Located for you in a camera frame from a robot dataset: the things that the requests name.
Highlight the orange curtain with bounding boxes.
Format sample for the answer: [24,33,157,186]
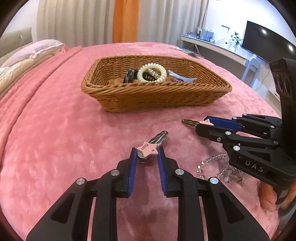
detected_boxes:
[112,0,139,43]

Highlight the black hair tie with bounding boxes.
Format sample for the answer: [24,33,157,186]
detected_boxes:
[122,69,137,84]

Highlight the right hand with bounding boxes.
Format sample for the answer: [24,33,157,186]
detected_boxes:
[258,181,296,212]

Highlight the white desk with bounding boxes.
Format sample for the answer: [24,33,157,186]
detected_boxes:
[181,35,260,67]

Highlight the lilac pillow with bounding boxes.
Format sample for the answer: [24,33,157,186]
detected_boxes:
[1,39,65,68]

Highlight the light blue hair clip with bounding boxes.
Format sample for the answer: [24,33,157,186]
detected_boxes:
[168,70,197,83]

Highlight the butterfly charm bracelet pile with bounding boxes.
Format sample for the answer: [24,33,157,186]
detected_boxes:
[196,153,245,187]

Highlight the beige headboard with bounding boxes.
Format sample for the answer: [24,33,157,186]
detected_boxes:
[0,28,33,57]

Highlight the light blue chair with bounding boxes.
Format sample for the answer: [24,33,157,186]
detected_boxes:
[241,54,261,87]

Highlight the items on bed corner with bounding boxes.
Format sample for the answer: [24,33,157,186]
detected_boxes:
[180,49,204,58]

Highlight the brown wicker basket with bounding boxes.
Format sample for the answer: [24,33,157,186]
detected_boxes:
[81,55,232,113]

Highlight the black television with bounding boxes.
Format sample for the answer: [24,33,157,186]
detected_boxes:
[242,21,295,63]

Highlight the white desk lamp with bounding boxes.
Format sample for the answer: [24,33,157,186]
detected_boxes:
[221,25,230,45]

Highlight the white flower vase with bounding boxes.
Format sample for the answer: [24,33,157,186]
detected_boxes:
[231,32,241,52]

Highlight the beige quilt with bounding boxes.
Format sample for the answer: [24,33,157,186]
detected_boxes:
[1,45,69,99]

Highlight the pink bed blanket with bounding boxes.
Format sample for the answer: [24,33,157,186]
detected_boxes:
[1,42,276,239]

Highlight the beige curtains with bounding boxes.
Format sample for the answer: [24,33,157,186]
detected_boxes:
[37,1,209,47]

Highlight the pink star hair clip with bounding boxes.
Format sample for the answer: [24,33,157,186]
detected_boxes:
[137,131,168,163]

